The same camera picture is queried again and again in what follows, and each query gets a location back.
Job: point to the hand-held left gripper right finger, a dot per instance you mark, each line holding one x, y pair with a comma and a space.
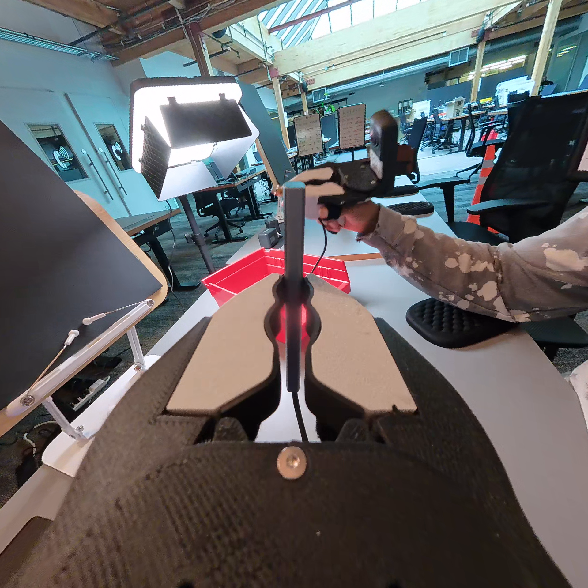
358, 363

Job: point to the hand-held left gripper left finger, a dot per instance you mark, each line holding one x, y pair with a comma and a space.
225, 363

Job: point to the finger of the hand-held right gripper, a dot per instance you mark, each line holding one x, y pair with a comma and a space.
317, 177
314, 206

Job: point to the grey usb hub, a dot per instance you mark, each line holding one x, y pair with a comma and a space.
294, 257

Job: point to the red plastic bin black divider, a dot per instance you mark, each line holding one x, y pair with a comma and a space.
248, 275

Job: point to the person's right forearm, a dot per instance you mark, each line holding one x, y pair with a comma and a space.
482, 275

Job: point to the person's right hand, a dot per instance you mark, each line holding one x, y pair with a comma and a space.
358, 218

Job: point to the whiteboard with writing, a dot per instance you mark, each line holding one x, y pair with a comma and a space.
352, 126
307, 135

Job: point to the black mesh armrest pad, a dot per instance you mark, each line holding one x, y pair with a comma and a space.
406, 189
450, 328
413, 209

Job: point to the dark power adapter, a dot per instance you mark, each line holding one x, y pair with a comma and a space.
270, 236

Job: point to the black faced wooden board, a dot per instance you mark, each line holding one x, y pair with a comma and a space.
59, 257
266, 133

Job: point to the wooden top standing desk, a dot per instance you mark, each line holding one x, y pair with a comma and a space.
142, 220
239, 179

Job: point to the black light stand pole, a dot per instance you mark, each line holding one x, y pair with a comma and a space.
197, 234

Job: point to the orange traffic cone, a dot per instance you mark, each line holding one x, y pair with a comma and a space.
484, 183

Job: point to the studio light panel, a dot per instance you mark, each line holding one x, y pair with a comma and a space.
193, 128

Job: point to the white power strip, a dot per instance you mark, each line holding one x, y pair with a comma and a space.
92, 393

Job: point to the black mesh office chair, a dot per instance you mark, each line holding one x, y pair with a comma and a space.
528, 160

